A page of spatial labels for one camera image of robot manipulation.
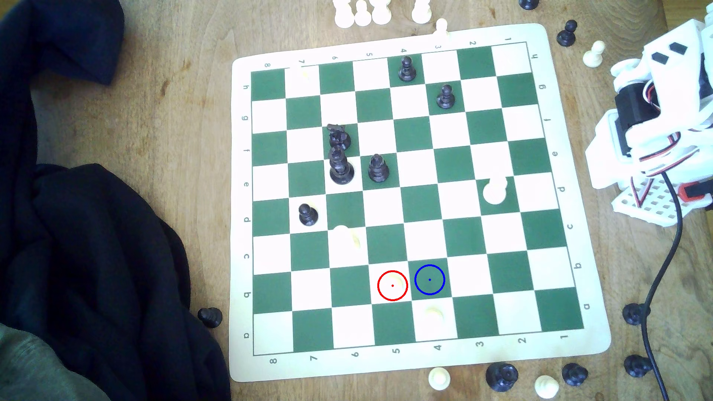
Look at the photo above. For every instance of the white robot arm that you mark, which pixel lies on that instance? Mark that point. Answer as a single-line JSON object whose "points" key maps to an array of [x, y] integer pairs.
{"points": [[677, 75]]}

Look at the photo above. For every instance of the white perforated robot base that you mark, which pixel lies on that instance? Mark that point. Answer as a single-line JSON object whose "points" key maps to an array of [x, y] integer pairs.
{"points": [[657, 203]]}

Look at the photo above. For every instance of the large white chess piece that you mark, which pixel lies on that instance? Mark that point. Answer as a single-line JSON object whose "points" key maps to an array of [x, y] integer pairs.
{"points": [[494, 191]]}

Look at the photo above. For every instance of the green white chess board mat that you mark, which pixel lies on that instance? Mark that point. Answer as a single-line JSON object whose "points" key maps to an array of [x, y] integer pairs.
{"points": [[423, 217]]}

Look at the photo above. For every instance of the large black chess piece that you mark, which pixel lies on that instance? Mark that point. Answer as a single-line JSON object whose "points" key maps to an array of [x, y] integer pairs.
{"points": [[501, 376]]}

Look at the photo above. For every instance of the tall black queen piece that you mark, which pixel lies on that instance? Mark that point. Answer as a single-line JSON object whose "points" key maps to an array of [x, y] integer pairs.
{"points": [[341, 169]]}

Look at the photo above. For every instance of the black orange table clamp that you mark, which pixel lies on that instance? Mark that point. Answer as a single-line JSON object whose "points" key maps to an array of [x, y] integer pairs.
{"points": [[696, 192]]}

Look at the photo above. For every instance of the black pawn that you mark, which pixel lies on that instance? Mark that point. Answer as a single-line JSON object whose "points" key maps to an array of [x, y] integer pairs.
{"points": [[445, 98], [567, 36], [407, 70], [210, 317], [307, 215]]}

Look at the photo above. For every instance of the black bishop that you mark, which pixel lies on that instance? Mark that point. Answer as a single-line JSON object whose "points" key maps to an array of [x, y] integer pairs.
{"points": [[378, 169]]}

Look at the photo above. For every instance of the black knight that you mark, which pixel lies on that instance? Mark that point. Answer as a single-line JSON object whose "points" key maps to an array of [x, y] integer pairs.
{"points": [[338, 136]]}

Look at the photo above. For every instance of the black jacket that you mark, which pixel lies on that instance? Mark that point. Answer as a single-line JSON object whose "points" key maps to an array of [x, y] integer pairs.
{"points": [[94, 267]]}

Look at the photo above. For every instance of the navy blue cloth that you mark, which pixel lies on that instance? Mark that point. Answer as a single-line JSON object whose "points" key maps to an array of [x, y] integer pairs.
{"points": [[61, 39]]}

